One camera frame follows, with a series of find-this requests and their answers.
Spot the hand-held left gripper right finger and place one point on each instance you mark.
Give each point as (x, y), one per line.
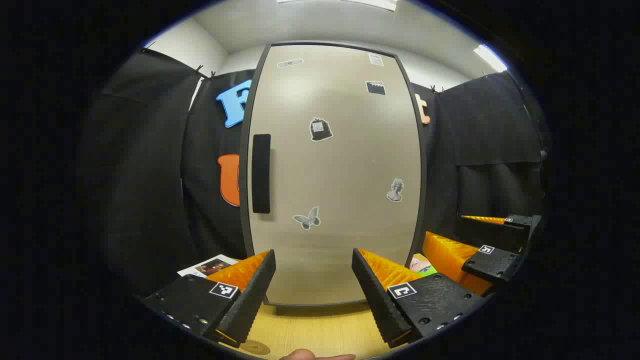
(376, 295)

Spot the round brown coaster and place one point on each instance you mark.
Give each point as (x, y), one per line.
(256, 347)

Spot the long ceiling light panel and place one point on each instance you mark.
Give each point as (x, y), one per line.
(360, 3)

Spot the beige cabinet door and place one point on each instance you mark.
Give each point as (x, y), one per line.
(340, 170)

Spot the white book with picture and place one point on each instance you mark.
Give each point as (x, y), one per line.
(210, 265)

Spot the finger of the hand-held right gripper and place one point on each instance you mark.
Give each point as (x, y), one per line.
(492, 264)
(520, 220)

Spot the green plush toy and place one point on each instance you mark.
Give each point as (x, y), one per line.
(424, 267)

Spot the dark grey cabinet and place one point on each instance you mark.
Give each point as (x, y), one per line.
(243, 165)

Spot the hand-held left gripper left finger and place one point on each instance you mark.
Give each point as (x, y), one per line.
(250, 295)

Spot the small ceiling light panel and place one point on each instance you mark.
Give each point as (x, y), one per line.
(490, 57)

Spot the black backdrop cloth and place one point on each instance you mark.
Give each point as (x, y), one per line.
(145, 175)

